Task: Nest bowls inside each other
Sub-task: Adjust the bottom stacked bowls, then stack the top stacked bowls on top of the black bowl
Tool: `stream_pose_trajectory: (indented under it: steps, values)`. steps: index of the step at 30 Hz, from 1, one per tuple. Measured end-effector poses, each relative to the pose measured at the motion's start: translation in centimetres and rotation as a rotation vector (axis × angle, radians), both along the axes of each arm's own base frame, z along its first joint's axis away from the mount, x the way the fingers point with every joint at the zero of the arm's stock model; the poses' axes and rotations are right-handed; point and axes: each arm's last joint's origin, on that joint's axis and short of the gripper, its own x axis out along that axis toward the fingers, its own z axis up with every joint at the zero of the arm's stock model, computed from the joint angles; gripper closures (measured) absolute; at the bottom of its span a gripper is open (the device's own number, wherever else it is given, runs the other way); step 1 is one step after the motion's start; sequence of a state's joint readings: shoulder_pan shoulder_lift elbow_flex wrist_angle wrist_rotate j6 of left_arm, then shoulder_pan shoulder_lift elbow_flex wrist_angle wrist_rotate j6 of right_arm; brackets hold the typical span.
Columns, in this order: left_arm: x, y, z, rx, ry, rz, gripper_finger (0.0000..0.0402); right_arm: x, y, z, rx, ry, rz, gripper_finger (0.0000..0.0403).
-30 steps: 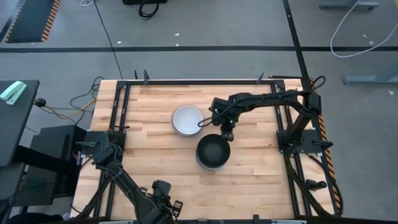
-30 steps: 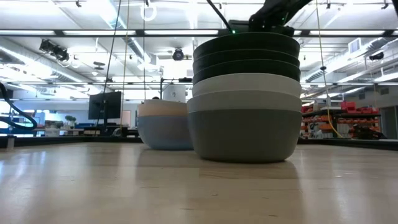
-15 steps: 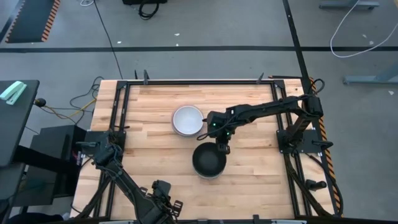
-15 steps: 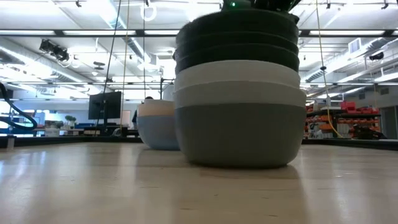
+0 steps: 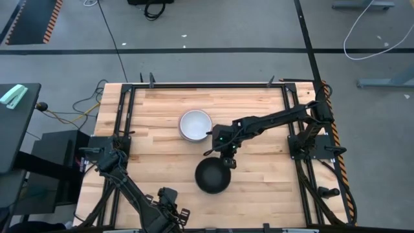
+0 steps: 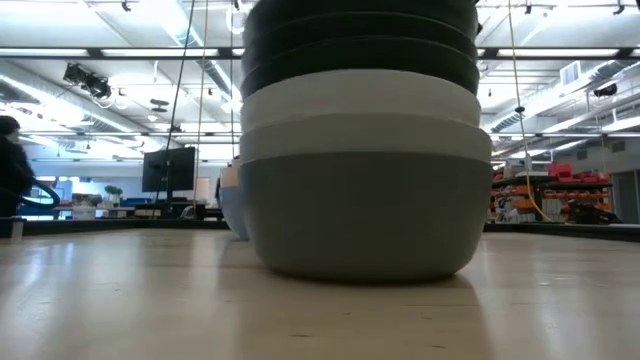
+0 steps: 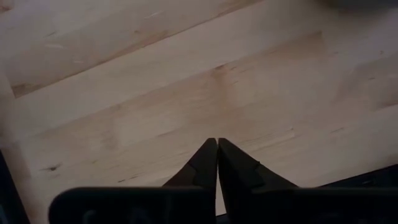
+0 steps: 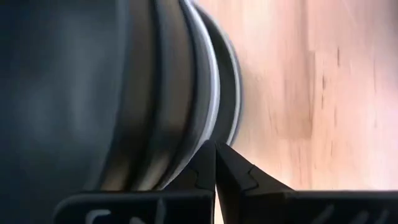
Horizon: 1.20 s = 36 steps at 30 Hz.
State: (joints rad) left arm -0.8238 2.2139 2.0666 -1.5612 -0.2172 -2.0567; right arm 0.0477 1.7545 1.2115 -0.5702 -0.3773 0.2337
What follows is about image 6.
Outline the white bowl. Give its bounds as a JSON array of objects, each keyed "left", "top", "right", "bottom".
[
  {"left": 239, "top": 68, "right": 482, "bottom": 127},
  {"left": 238, "top": 113, "right": 494, "bottom": 162}
]

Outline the light grey bowl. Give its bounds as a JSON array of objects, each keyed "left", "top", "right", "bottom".
[{"left": 239, "top": 147, "right": 495, "bottom": 284}]

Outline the blue translucent bowl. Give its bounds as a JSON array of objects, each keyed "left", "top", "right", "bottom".
[{"left": 219, "top": 185, "right": 251, "bottom": 242}]

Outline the black computer monitor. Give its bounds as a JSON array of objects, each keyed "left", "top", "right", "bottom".
[{"left": 141, "top": 145, "right": 197, "bottom": 217}]

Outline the small green plant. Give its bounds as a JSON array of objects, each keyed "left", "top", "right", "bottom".
[{"left": 103, "top": 184, "right": 124, "bottom": 207}]

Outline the red storage bin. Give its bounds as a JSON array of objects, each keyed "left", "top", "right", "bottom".
[{"left": 548, "top": 162, "right": 574, "bottom": 184}]

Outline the black ceiling spotlight cluster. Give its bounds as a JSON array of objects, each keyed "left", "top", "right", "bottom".
[{"left": 62, "top": 62, "right": 112, "bottom": 100}]

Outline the shelf with orange bins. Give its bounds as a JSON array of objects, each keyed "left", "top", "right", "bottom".
[{"left": 492, "top": 160, "right": 615, "bottom": 225}]

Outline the ceiling air vent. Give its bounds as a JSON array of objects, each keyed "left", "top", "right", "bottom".
[{"left": 559, "top": 60, "right": 582, "bottom": 87}]

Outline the black bag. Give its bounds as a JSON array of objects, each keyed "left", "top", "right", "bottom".
[{"left": 568, "top": 199, "right": 623, "bottom": 225}]

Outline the grey door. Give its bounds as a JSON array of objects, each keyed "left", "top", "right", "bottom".
[{"left": 612, "top": 169, "right": 640, "bottom": 225}]

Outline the person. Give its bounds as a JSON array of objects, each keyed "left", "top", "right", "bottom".
[{"left": 0, "top": 115, "right": 37, "bottom": 219}]

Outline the hanging black cable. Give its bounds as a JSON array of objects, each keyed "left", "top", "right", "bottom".
[{"left": 151, "top": 0, "right": 197, "bottom": 217}]

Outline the black aluminium table frame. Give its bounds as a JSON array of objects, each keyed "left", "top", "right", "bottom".
[{"left": 0, "top": 217, "right": 640, "bottom": 244}]

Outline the hanging yellow cable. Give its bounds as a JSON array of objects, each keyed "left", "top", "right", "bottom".
[{"left": 507, "top": 0, "right": 552, "bottom": 222}]

